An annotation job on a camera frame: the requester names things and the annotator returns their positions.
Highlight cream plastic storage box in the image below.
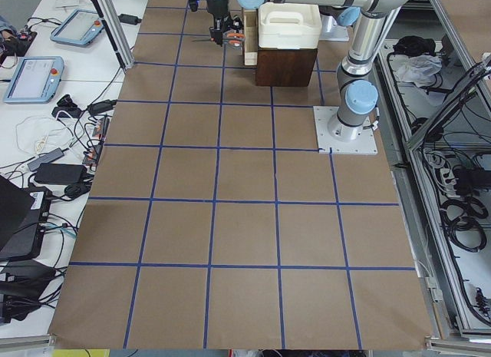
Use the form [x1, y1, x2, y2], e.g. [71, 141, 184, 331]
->
[258, 2, 322, 50]

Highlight dark brown wooden cabinet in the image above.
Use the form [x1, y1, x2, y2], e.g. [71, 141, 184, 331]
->
[255, 48, 318, 87]

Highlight aluminium frame post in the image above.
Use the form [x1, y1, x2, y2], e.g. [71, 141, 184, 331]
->
[91, 0, 134, 71]

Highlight brown paper table mat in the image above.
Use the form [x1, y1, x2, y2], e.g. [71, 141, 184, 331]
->
[50, 0, 433, 350]

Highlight white cable bundle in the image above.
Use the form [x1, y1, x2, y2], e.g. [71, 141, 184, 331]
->
[15, 114, 77, 157]

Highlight far blue teach pendant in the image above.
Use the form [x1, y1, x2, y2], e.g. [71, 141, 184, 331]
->
[50, 9, 103, 47]

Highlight wooden drawer with white handle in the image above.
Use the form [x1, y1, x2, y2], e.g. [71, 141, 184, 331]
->
[242, 9, 259, 66]

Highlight black coiled cable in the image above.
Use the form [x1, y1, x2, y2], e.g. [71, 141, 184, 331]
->
[440, 197, 488, 254]

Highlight white crumpled cloth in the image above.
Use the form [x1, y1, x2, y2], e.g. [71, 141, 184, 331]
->
[394, 55, 442, 88]

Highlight large black power brick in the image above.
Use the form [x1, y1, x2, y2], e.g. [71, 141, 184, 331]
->
[34, 163, 87, 185]

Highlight orange handled black scissors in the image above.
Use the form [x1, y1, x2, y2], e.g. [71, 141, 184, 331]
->
[193, 31, 246, 48]

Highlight black power adapter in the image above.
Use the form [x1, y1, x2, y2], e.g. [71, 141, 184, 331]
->
[118, 13, 142, 25]

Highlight near blue teach pendant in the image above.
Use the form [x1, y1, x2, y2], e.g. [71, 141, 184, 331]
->
[3, 56, 64, 104]

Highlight black laptop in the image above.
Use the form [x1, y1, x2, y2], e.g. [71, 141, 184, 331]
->
[1, 177, 52, 262]

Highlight blue teach pendant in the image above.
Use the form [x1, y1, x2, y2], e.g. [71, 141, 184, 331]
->
[50, 9, 103, 47]
[3, 56, 64, 104]

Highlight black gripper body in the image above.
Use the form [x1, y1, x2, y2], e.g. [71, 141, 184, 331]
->
[226, 15, 244, 31]
[206, 0, 229, 16]

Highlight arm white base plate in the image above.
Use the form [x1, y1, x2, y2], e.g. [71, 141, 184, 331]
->
[319, 15, 349, 42]
[313, 106, 378, 155]

